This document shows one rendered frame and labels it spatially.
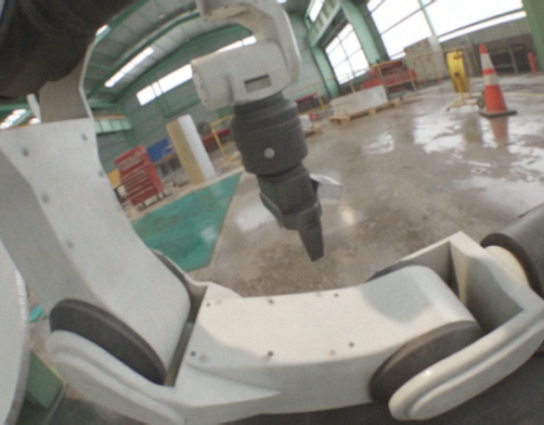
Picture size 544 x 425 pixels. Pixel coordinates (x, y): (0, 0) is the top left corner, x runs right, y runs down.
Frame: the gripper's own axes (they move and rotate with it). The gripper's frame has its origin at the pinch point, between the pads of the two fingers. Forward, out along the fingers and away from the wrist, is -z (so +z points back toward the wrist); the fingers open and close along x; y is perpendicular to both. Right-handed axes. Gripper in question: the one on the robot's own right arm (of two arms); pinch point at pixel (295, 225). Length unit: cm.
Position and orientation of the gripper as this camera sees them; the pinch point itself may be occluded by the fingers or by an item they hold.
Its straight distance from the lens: 39.3
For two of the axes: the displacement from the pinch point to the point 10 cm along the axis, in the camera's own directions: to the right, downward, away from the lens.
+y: -8.8, 4.2, -2.0
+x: -3.8, -3.9, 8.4
